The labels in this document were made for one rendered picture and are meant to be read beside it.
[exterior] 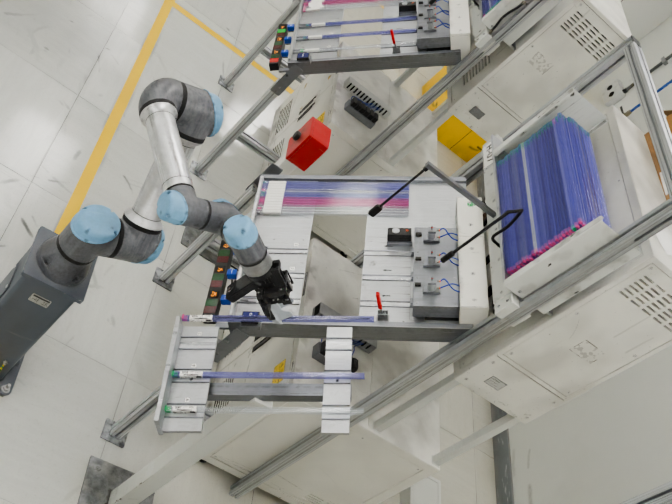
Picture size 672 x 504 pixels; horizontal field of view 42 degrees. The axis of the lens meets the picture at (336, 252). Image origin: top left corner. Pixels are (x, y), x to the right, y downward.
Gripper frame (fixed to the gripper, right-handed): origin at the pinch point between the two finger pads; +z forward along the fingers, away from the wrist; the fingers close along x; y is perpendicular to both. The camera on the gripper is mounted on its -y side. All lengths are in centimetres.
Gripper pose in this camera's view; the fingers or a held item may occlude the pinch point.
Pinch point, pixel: (277, 318)
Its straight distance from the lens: 228.6
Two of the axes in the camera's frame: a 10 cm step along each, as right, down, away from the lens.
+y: 9.6, -1.7, -2.3
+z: 2.8, 6.7, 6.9
